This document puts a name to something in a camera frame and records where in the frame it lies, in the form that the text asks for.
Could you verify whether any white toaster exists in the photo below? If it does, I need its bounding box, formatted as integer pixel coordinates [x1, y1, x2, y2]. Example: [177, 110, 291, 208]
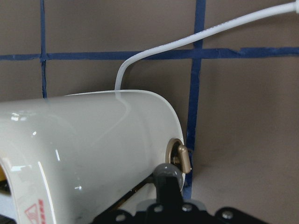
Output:
[0, 90, 184, 224]

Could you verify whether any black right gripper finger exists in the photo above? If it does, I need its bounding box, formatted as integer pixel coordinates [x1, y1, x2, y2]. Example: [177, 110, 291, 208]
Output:
[149, 163, 184, 211]

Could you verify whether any white toaster power cord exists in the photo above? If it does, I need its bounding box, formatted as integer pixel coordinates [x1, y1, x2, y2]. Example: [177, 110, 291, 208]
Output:
[114, 1, 299, 91]

